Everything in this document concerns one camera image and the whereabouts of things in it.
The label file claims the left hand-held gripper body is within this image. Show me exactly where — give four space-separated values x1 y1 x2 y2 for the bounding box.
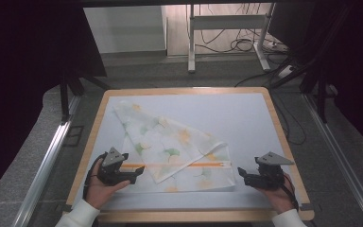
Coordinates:
97 147 137 186

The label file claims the aluminium rail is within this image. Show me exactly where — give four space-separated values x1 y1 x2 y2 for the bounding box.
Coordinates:
11 94 80 227
302 93 363 227

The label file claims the white leaf-print cloth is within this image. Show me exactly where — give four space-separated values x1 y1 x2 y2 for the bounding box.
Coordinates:
112 101 236 194

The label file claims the white power strip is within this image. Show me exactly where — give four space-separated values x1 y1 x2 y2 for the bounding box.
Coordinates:
277 64 297 79

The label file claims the person's left hand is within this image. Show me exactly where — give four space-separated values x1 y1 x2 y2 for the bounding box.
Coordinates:
84 159 131 211

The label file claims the black metal stand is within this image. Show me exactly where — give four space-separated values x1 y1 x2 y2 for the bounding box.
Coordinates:
59 67 112 125
268 3 362 125

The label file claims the tangle of black floor cables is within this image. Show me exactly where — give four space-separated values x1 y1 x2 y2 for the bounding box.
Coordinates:
195 3 268 55

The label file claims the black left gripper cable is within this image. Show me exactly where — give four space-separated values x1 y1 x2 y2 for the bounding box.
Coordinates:
82 152 109 201

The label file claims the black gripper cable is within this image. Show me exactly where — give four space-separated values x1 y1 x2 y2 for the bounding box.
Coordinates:
82 152 109 201
280 174 300 212

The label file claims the white panel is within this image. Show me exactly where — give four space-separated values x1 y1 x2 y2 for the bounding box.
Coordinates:
83 5 168 55

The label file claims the dark floor outlet cover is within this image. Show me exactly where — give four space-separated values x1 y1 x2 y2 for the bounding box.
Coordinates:
62 125 85 148

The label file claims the pale blue table mat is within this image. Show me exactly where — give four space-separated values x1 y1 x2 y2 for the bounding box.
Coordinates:
72 93 303 211

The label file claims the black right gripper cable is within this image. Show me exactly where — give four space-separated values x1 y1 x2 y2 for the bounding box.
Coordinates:
280 174 300 212

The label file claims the thin black floor cable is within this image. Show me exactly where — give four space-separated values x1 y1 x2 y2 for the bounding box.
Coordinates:
273 94 307 147

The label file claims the person's right hand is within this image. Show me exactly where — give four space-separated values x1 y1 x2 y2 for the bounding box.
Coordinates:
254 172 298 216

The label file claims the white metal desk frame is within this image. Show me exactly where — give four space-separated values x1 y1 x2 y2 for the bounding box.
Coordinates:
187 3 276 74

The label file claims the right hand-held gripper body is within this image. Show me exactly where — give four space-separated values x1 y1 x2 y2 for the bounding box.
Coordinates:
254 151 295 191

